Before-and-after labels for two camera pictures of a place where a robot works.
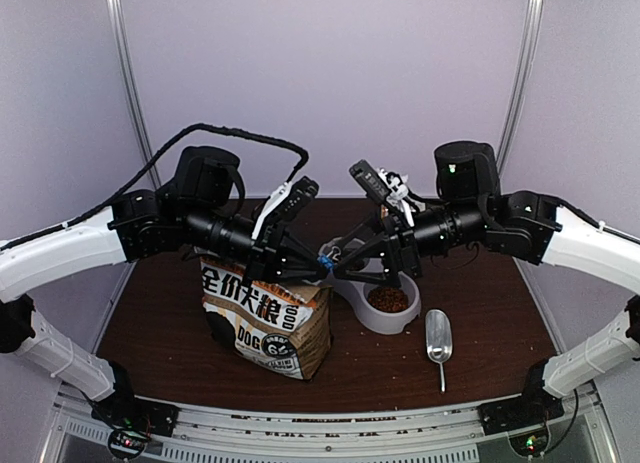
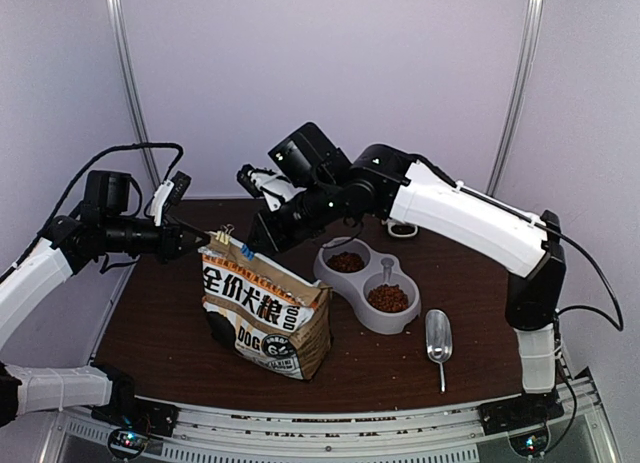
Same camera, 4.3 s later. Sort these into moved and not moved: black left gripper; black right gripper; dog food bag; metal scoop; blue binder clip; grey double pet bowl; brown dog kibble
Moved: black left gripper; black right gripper; blue binder clip
Not moved: grey double pet bowl; metal scoop; brown dog kibble; dog food bag
